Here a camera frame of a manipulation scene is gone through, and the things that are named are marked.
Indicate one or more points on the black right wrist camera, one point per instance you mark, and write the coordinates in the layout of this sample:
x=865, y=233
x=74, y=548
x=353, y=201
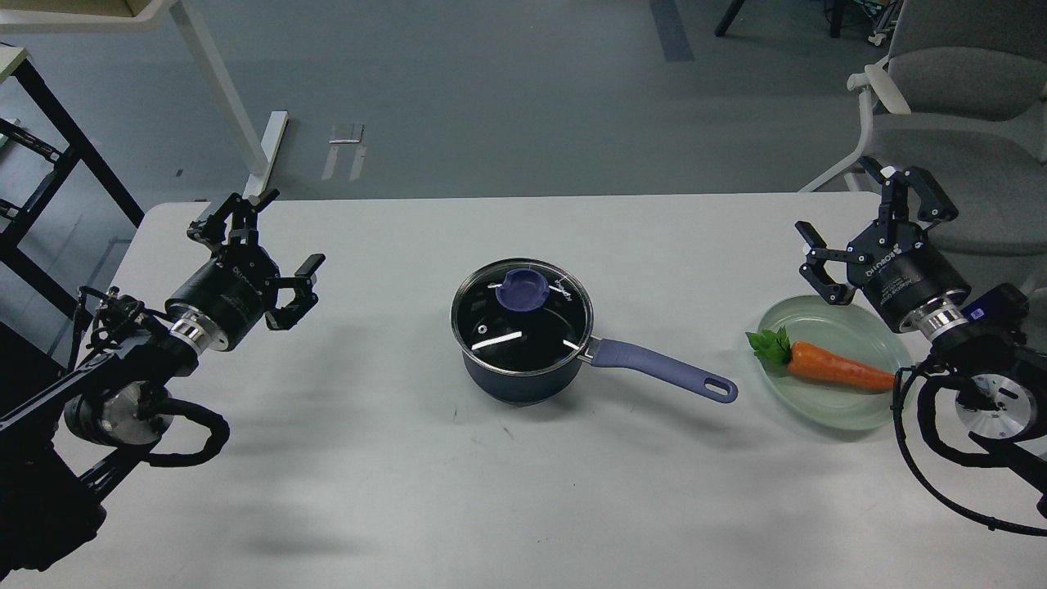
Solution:
x=1004, y=306

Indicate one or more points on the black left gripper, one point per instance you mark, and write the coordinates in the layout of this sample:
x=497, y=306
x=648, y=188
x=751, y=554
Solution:
x=240, y=281

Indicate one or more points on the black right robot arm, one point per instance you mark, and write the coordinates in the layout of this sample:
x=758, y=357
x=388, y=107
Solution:
x=983, y=391

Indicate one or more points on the grey office chair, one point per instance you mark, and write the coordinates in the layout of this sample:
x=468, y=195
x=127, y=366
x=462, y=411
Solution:
x=978, y=61

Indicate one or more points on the pale green glass plate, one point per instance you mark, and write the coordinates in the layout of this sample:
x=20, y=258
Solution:
x=850, y=332

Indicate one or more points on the glass lid with blue knob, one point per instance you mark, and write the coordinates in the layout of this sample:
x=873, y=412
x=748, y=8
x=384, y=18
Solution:
x=521, y=316

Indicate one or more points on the black metal rack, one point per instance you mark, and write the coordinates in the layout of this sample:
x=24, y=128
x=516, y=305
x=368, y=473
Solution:
x=79, y=150

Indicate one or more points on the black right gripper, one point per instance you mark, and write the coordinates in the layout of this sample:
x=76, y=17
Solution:
x=902, y=270

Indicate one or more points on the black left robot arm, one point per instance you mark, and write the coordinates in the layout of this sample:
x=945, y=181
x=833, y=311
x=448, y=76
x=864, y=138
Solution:
x=65, y=448

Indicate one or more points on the orange toy carrot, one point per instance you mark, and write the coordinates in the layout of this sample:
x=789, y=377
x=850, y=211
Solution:
x=806, y=360

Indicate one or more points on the blue saucepan with handle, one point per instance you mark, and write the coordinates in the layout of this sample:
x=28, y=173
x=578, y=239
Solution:
x=529, y=389

